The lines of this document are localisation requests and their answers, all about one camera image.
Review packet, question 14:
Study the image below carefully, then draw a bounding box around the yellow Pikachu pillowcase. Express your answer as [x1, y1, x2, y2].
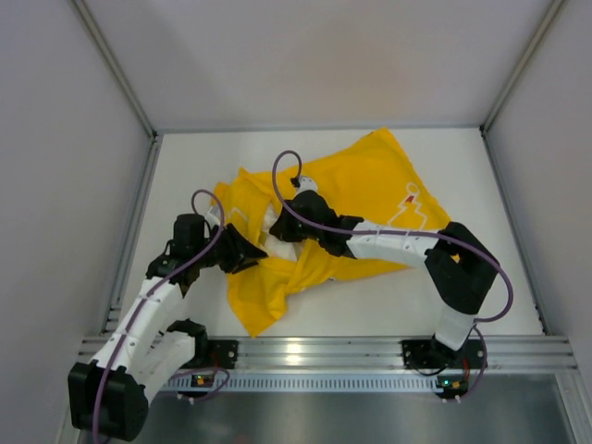
[215, 129, 450, 337]

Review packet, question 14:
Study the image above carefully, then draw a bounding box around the white pillow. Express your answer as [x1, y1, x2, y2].
[259, 204, 304, 263]

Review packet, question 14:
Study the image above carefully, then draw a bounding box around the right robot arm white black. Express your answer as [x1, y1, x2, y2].
[269, 191, 499, 368]

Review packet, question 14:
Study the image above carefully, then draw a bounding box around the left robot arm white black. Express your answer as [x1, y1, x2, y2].
[68, 214, 267, 441]

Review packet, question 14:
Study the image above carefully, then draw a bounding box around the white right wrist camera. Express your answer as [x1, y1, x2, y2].
[290, 175, 318, 194]

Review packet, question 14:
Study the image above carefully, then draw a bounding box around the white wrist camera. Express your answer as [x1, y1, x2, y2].
[290, 175, 318, 194]
[203, 206, 222, 230]

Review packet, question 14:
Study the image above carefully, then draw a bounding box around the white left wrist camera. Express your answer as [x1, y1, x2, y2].
[203, 206, 222, 230]

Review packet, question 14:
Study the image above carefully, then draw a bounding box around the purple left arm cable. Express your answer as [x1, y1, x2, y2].
[91, 189, 230, 440]

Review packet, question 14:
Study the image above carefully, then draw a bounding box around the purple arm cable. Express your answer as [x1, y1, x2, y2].
[91, 189, 230, 440]
[271, 150, 512, 403]

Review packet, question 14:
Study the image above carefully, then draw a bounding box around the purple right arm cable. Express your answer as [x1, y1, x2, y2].
[271, 150, 512, 403]

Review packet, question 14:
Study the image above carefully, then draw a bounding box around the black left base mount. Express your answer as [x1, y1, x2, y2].
[203, 339, 239, 370]

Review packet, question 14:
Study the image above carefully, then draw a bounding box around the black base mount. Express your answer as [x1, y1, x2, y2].
[401, 338, 464, 376]
[203, 339, 239, 370]

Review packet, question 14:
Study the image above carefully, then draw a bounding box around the slotted grey cable duct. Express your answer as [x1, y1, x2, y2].
[161, 372, 473, 394]

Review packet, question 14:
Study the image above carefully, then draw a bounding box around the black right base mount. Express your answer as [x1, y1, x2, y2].
[401, 338, 464, 376]

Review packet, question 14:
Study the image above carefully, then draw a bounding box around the left aluminium frame post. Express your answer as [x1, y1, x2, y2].
[68, 0, 158, 141]

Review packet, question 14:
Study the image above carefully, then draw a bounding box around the aluminium frame post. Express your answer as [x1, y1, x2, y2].
[479, 0, 569, 139]
[68, 0, 158, 141]

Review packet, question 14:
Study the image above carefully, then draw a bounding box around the aluminium front rail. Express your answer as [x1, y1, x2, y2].
[76, 335, 577, 371]

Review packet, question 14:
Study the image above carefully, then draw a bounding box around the right aluminium frame post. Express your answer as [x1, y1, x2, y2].
[479, 0, 569, 139]

